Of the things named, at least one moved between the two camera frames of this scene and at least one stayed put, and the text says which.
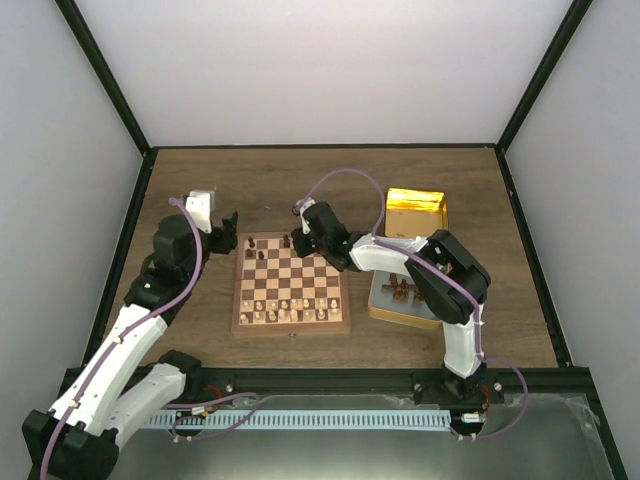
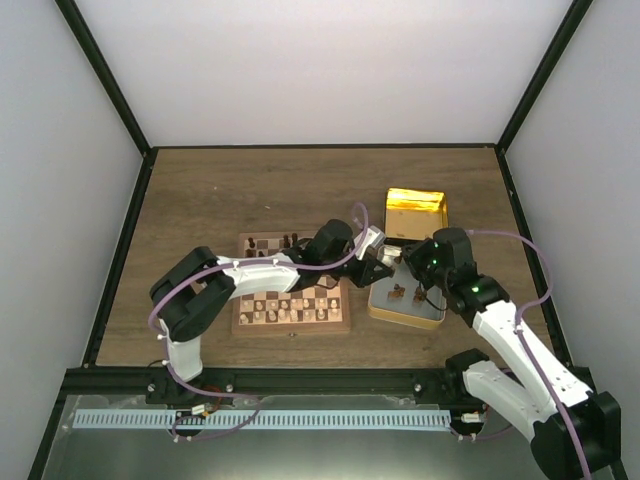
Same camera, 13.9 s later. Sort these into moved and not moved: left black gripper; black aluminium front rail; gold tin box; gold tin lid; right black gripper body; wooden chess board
Moved: right black gripper body; left black gripper
Not moved: gold tin box; wooden chess board; black aluminium front rail; gold tin lid
